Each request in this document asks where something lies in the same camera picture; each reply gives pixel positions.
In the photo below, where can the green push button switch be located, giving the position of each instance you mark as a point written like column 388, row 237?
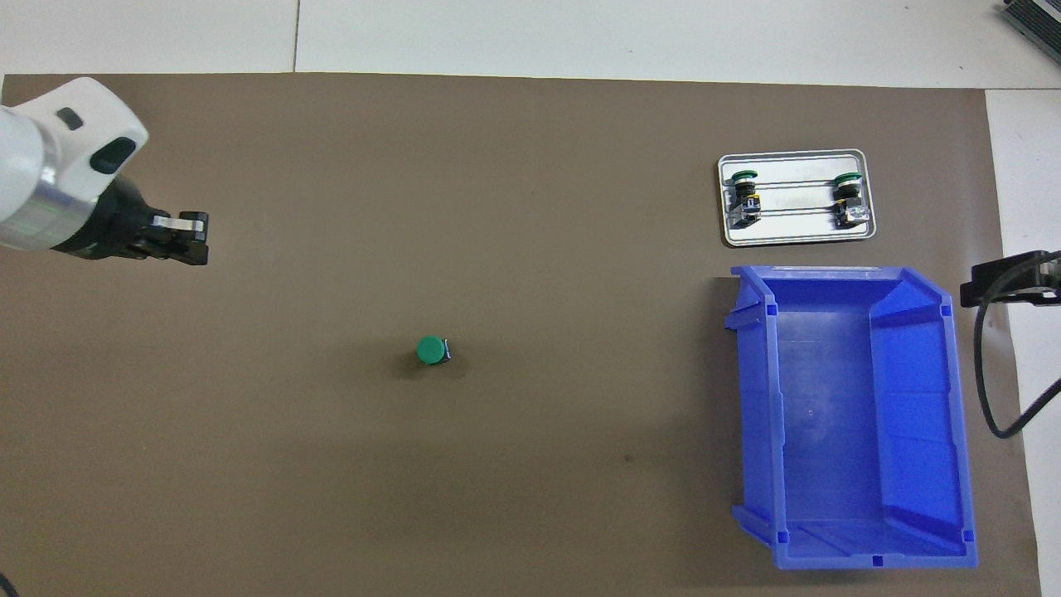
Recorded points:
column 743, row 199
column 849, row 203
column 430, row 349

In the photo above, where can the brown table mat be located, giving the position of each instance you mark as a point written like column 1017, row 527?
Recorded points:
column 580, row 249

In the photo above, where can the grey ribbed metal device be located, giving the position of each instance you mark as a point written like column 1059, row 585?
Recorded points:
column 1036, row 21

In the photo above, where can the blue plastic storage bin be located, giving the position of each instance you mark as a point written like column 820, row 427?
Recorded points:
column 829, row 414

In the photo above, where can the silver metal tray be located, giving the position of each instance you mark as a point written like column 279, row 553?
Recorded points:
column 796, row 235

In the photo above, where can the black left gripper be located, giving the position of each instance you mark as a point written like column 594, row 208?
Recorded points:
column 116, row 228

